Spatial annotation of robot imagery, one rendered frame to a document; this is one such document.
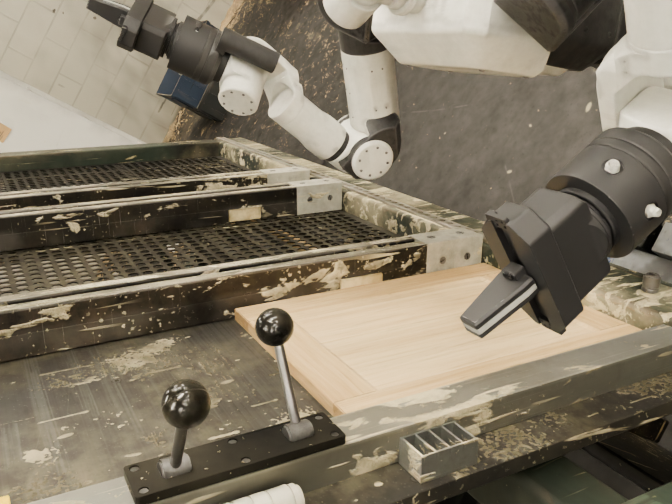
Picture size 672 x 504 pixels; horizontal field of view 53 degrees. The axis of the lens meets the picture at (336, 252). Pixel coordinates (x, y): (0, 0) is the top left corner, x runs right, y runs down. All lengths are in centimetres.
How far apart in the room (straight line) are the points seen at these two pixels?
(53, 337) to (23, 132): 369
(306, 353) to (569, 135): 183
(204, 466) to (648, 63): 50
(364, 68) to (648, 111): 62
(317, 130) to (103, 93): 496
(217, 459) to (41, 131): 409
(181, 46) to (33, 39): 491
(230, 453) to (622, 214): 39
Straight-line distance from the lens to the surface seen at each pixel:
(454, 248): 123
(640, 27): 59
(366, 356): 90
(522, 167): 264
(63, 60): 603
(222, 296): 104
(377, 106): 120
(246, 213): 160
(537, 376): 83
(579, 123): 258
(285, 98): 119
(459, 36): 89
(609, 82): 63
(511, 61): 93
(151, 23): 112
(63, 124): 465
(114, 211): 151
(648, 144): 60
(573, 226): 56
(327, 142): 121
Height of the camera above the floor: 179
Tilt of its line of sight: 33 degrees down
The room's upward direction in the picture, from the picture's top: 64 degrees counter-clockwise
